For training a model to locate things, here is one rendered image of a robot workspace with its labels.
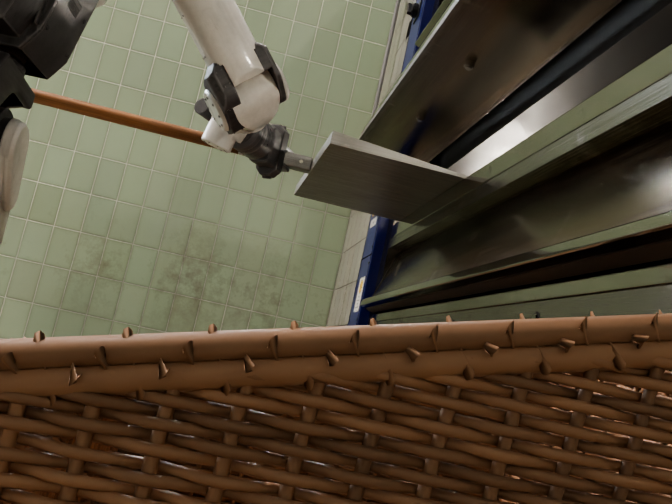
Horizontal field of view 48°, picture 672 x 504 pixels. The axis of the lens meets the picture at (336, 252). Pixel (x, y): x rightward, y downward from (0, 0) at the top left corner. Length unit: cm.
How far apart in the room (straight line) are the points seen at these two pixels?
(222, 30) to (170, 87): 189
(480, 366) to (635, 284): 58
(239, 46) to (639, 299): 74
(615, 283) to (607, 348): 59
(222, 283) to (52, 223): 68
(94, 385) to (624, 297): 68
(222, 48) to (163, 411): 103
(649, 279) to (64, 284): 248
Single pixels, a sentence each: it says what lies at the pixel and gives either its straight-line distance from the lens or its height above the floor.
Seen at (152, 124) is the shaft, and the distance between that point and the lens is 177.
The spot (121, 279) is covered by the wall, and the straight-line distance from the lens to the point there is 299.
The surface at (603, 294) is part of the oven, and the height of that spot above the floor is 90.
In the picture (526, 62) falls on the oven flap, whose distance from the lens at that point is 146.
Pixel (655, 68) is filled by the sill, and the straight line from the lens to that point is 96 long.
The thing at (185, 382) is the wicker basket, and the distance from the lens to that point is 26.
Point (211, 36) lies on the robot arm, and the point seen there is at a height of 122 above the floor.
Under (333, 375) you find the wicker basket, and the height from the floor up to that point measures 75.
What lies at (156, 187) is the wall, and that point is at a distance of 303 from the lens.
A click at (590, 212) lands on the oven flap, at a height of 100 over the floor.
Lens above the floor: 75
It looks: 9 degrees up
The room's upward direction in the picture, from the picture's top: 12 degrees clockwise
